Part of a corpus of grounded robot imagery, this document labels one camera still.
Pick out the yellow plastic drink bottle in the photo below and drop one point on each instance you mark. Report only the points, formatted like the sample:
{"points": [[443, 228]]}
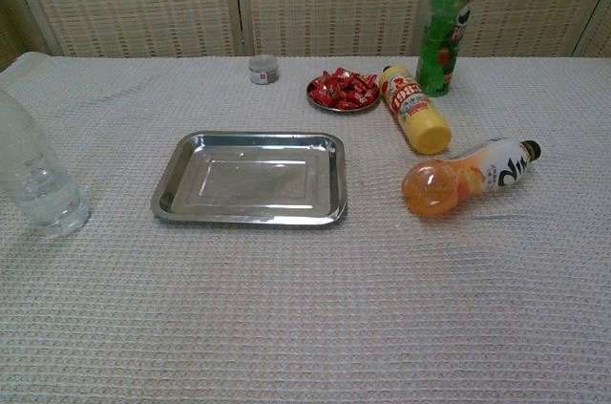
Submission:
{"points": [[415, 110]]}

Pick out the red wrapped candies pile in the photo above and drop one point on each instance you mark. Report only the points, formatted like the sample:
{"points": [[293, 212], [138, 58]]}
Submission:
{"points": [[344, 89]]}

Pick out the round metal candy dish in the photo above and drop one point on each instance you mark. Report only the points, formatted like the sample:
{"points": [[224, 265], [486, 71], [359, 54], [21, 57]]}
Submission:
{"points": [[344, 108]]}

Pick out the small clear lidded jar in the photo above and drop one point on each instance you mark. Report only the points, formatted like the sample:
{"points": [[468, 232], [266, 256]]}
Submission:
{"points": [[263, 70]]}

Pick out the rectangular stainless steel tray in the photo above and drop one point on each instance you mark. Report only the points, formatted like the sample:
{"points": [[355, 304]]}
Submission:
{"points": [[253, 179]]}

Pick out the white waffle-weave tablecloth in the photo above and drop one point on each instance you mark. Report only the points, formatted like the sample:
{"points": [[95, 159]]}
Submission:
{"points": [[305, 304]]}

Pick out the green chips can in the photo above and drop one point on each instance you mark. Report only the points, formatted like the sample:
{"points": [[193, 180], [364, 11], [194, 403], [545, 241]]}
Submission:
{"points": [[446, 36]]}

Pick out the orange juice bottle black cap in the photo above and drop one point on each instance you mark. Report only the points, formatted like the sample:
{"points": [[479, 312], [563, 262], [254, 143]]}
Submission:
{"points": [[463, 177]]}

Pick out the transparent plastic water bottle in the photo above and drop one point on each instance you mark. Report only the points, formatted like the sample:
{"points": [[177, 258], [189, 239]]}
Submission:
{"points": [[33, 170]]}

